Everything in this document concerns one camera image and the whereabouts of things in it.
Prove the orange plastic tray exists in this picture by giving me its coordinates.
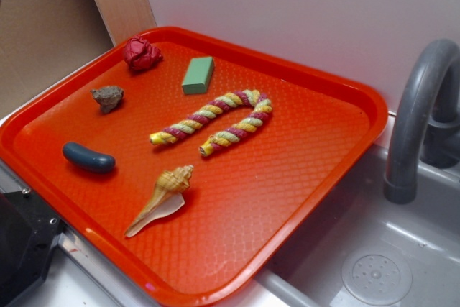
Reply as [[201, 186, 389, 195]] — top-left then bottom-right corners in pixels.
[[1, 27, 387, 306]]

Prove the green rectangular block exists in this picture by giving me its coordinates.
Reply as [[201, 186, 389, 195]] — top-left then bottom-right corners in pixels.
[[182, 57, 214, 95]]

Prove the tan spiral seashell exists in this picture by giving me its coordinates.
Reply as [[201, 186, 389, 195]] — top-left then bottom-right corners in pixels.
[[124, 165, 194, 238]]

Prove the crumpled red paper ball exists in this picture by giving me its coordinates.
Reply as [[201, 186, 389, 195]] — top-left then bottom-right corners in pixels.
[[123, 35, 163, 71]]

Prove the grey brown rock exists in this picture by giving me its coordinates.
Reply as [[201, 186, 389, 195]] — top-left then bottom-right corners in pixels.
[[91, 86, 124, 114]]

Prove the dark blue-grey oblong capsule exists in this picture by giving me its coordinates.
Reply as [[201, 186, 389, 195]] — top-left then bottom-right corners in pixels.
[[62, 142, 116, 173]]

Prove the grey toy sink basin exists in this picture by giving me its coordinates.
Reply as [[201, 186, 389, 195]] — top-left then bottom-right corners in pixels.
[[251, 143, 460, 307]]

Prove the grey plastic faucet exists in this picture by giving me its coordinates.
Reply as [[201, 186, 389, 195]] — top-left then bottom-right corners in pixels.
[[384, 39, 459, 204]]

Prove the twisted multicolour rope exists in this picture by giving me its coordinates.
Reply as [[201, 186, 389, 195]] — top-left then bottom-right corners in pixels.
[[149, 88, 274, 157]]

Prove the black metal mount block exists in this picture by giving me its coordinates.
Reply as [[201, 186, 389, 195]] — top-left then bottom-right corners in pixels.
[[1, 191, 63, 306]]

